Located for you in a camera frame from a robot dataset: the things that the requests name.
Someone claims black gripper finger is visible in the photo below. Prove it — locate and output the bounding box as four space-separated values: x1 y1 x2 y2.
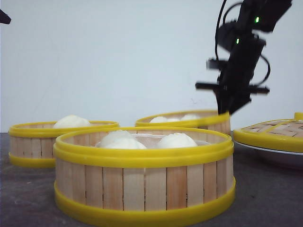
0 9 11 24

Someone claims front right white bun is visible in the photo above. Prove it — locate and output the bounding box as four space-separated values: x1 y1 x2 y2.
157 133 197 148

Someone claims rear right white bun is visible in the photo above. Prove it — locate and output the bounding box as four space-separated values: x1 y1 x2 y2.
180 113 200 121

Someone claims bamboo steamer basket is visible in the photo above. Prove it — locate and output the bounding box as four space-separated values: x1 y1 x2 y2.
9 121 119 168
135 109 231 135
53 127 236 227

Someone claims white bun in left basket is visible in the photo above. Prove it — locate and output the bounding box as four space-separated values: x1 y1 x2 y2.
53 114 91 129

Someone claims front left white bun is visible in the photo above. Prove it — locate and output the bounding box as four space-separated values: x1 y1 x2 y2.
95 130 147 149

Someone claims white plate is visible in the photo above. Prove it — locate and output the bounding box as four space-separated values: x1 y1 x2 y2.
235 142 303 170

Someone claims rear left white bun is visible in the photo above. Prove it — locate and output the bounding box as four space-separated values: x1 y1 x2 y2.
150 116 168 123

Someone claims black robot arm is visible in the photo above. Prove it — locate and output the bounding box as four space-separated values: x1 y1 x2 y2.
195 0 292 114

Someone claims woven bamboo steamer lid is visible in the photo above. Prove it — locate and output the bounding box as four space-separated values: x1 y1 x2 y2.
233 112 303 153

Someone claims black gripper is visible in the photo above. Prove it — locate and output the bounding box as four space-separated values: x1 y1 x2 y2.
195 35 269 115

